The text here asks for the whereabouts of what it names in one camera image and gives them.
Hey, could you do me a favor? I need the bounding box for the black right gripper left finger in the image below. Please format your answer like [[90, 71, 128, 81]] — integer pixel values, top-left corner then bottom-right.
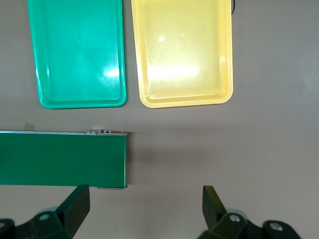
[[14, 184, 91, 239]]

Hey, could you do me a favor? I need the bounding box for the yellow plastic tray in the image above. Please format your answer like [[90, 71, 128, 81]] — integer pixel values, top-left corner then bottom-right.
[[131, 0, 234, 109]]

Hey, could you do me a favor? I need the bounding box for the green conveyor belt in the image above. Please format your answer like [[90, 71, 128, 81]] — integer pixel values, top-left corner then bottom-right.
[[0, 128, 129, 190]]

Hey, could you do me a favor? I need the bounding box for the green plastic tray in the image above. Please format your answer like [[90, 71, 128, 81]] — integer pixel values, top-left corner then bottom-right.
[[26, 0, 128, 110]]

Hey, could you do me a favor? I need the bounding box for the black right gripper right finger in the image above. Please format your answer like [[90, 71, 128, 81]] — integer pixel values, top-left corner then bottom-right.
[[199, 185, 262, 239]]

